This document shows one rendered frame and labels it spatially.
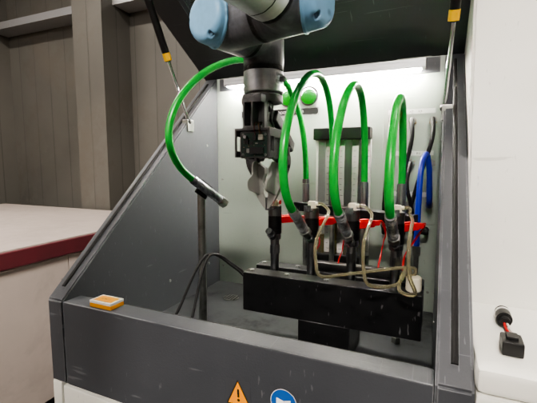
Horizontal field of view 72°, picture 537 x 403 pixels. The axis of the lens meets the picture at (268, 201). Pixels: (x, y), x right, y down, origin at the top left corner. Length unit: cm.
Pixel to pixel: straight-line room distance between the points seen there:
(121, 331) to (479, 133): 69
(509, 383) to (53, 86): 391
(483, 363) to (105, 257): 67
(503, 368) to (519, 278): 23
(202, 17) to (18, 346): 167
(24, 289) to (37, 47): 277
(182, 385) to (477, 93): 68
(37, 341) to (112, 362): 133
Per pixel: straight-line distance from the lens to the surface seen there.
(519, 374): 51
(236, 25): 61
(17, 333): 198
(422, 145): 98
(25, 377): 208
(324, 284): 71
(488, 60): 78
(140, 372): 70
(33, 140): 425
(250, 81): 70
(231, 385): 60
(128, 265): 89
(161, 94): 316
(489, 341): 56
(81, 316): 76
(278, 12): 53
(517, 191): 71
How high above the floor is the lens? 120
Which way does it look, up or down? 6 degrees down
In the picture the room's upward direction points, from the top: straight up
